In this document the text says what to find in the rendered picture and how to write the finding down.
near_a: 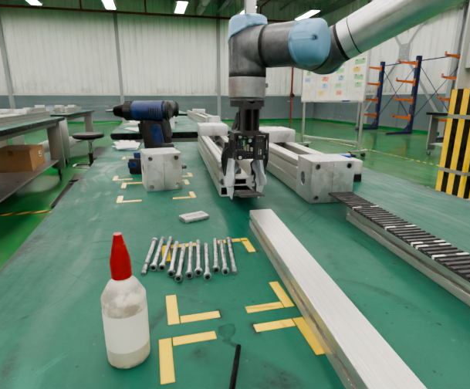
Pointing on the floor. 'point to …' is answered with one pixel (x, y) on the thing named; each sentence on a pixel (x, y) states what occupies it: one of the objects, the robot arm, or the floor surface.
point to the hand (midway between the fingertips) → (244, 191)
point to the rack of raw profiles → (404, 99)
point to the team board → (338, 92)
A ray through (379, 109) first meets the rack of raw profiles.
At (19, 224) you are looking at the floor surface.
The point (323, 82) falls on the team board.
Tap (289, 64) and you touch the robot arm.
